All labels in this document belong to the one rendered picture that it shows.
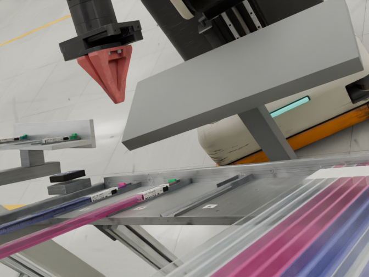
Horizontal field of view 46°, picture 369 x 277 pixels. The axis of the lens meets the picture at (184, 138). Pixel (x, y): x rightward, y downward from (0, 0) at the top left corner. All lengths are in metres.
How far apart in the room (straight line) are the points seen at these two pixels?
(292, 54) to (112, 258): 1.16
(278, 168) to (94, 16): 0.32
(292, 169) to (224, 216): 0.19
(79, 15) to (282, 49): 0.57
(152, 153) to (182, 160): 0.21
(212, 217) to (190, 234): 1.19
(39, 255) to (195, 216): 0.69
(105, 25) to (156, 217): 0.26
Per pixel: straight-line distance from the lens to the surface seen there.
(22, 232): 0.74
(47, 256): 1.13
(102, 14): 0.60
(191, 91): 1.11
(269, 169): 0.64
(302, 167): 0.62
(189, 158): 1.90
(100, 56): 0.58
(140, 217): 0.53
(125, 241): 0.95
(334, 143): 1.62
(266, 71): 1.02
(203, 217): 0.48
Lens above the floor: 1.19
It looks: 36 degrees down
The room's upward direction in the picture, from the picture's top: 40 degrees counter-clockwise
